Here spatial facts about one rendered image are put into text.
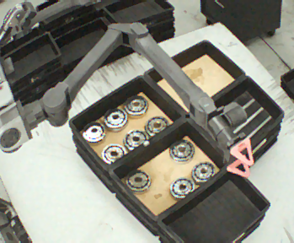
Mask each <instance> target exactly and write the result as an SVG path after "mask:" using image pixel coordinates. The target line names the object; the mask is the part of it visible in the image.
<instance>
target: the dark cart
mask: <svg viewBox="0 0 294 243"><path fill-rule="evenodd" d="M281 5H282V0H200V12H201V13H202V14H204V15H205V17H206V23H207V24H208V25H212V24H216V23H220V22H221V23H222V24H223V25H224V26H225V27H226V28H227V29H228V30H229V31H230V32H231V33H232V34H234V35H235V36H236V37H237V38H238V39H239V40H240V41H241V42H244V41H247V40H250V39H253V38H254V37H256V36H259V35H262V34H264V33H267V34H268V35H269V36H273V35H274V34H275V29H279V28H280V26H281V7H282V6H281Z"/></svg>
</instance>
